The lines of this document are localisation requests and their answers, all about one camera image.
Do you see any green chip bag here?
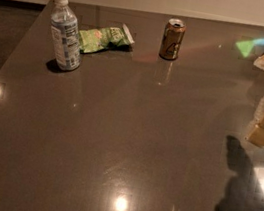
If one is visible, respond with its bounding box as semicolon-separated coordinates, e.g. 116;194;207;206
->
78;24;134;54

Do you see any clear plastic water bottle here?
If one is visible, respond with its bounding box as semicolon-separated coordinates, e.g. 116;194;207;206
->
50;0;81;71

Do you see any brown soda can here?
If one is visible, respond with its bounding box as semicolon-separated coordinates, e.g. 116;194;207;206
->
159;18;187;61

